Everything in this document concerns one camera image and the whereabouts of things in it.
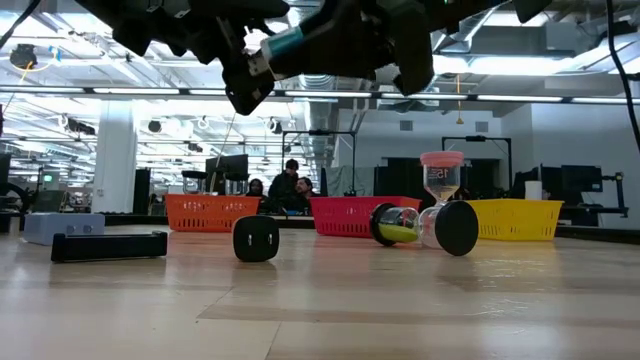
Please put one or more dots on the person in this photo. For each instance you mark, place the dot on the person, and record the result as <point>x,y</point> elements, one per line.
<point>303,186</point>
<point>285,187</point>
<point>256,187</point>

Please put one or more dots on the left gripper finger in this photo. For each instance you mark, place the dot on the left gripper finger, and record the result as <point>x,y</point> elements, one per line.
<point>242,90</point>
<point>250,9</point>

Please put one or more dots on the white building column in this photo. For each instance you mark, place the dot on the white building column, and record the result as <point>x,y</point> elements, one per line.
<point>115,160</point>

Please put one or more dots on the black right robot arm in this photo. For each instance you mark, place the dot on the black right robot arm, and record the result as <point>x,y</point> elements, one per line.
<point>530,7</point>

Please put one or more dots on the yellow plastic basket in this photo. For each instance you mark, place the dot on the yellow plastic basket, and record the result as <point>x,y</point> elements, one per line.
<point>520,220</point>

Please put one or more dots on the black-capped hourglass yellow sand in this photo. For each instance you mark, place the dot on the black-capped hourglass yellow sand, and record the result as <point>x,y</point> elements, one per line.
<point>457,228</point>

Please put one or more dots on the small black digital thermometer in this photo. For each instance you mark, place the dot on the small black digital thermometer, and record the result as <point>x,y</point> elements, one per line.
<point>110,247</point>

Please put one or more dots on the orange plastic basket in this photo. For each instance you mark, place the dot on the orange plastic basket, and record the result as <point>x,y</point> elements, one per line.
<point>210,215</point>

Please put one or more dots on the grey and black wall charger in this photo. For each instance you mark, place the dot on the grey and black wall charger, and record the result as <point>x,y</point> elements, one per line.
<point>256,240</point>

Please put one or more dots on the black background cabinet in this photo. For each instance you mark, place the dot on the black background cabinet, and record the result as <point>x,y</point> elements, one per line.
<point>400,177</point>

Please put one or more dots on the black background gantry frame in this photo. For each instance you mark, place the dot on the black background gantry frame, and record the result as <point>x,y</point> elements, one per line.
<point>320,133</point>
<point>477,138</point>

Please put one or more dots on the silver ventilation duct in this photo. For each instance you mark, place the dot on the silver ventilation duct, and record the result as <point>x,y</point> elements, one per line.
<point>317,130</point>
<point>475,27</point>

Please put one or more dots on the black monitor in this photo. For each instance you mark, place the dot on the black monitor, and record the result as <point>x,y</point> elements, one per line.
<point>235,165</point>

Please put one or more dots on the teal and white wall charger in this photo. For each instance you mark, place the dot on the teal and white wall charger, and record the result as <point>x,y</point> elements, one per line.
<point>282,42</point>

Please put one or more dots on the pale blue square charger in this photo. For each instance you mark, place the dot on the pale blue square charger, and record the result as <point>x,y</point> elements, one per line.
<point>60,229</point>

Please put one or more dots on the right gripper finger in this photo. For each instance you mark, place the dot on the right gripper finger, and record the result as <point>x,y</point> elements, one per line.
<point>345,45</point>

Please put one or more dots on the black ceiling-hung camera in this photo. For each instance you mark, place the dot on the black ceiling-hung camera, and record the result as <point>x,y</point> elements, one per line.
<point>23,56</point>

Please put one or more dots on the white cylinder roll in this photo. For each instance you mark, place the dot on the white cylinder roll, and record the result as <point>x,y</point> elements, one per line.
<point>533,190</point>

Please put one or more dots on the black background robot workstation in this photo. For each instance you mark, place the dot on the black background robot workstation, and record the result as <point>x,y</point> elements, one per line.
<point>580,182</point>

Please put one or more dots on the red plastic basket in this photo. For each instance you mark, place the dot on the red plastic basket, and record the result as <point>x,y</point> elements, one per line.
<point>345,217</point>

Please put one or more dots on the pink-capped hourglass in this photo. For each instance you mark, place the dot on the pink-capped hourglass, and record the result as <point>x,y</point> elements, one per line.
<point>441,159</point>

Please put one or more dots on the dark background equipment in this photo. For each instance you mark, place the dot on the dark background equipment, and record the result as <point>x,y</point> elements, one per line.
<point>12,200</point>

